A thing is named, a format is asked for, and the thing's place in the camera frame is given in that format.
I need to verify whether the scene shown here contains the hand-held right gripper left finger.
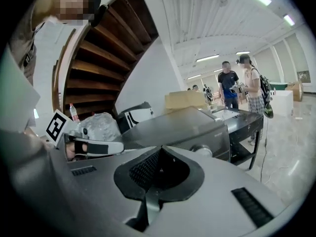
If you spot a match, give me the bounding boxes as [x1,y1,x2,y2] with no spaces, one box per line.
[0,129,163,237]

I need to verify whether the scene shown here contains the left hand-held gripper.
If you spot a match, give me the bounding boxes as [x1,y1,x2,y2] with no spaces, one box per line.
[45,109,124,156]

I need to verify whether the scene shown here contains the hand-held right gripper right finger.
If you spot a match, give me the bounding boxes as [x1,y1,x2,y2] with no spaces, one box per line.
[144,144,291,237]

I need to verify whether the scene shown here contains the dark washing machine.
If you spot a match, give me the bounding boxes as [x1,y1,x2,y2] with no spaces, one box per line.
[115,106,233,163]

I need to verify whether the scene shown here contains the person's left hand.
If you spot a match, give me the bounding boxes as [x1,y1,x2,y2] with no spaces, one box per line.
[65,142,82,162]

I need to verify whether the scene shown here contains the plastic-wrapped black appliance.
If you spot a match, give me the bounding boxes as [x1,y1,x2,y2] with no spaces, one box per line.
[78,112,122,143]

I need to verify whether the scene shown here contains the red label water bottle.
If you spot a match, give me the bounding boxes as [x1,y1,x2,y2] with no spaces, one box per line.
[69,103,80,123]

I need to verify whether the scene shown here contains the white and black device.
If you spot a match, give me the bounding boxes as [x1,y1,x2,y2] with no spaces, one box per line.
[117,101,155,128]

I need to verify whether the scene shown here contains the black table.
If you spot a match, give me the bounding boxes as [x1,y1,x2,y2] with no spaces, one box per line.
[211,107,265,170]

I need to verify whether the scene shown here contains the wooden stairs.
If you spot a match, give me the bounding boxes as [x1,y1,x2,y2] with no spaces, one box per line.
[51,0,160,123]

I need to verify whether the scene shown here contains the brown cardboard box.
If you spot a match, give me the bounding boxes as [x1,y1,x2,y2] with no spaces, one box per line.
[164,90,211,116]

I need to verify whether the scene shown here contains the white foam block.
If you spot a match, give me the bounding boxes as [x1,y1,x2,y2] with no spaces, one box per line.
[270,89,295,118]

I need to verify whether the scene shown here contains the black and green backpack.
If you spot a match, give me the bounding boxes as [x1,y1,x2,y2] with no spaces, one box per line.
[256,68,275,119]

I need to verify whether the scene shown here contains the large cardboard box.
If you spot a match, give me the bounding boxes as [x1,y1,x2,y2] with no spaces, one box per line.
[286,81,305,102]

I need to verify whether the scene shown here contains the person's head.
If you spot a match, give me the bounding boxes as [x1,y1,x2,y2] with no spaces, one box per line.
[53,0,105,26]

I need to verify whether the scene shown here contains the thin grey floor cable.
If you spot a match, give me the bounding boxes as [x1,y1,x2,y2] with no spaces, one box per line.
[259,117,270,183]

